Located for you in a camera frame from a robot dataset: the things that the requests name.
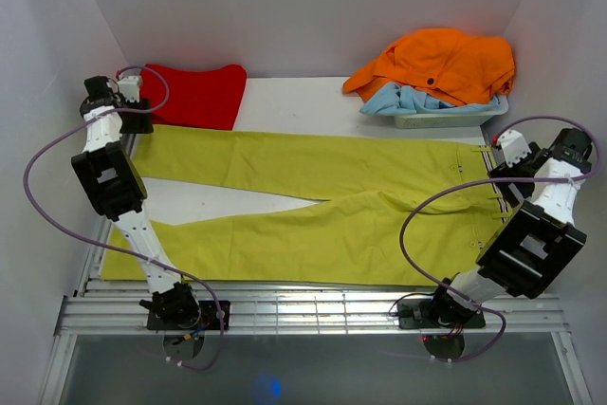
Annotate yellow-green trousers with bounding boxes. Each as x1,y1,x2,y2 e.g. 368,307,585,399
100,124,514,288

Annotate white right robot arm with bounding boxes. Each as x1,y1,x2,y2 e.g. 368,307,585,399
428,128,592,326

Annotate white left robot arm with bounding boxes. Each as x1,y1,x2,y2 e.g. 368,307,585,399
71,76,201,329

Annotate folded red trousers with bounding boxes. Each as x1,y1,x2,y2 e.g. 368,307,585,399
140,64,248,131

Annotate white plastic basket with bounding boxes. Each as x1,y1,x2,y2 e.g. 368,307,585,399
394,95,509,129

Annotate orange garment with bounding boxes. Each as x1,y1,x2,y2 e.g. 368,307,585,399
342,28,516,106

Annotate light blue garment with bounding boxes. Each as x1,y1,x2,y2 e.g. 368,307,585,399
359,83,500,117

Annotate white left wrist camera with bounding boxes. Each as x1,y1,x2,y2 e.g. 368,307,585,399
118,75,143,104

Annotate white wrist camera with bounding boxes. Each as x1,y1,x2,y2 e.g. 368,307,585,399
495,129,531,168
118,75,143,104

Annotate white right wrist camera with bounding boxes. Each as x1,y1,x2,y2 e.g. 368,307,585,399
495,129,531,168

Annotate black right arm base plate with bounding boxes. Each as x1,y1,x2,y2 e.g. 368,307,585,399
396,300,486,329

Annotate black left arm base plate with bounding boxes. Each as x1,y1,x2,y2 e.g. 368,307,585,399
145,300,231,331

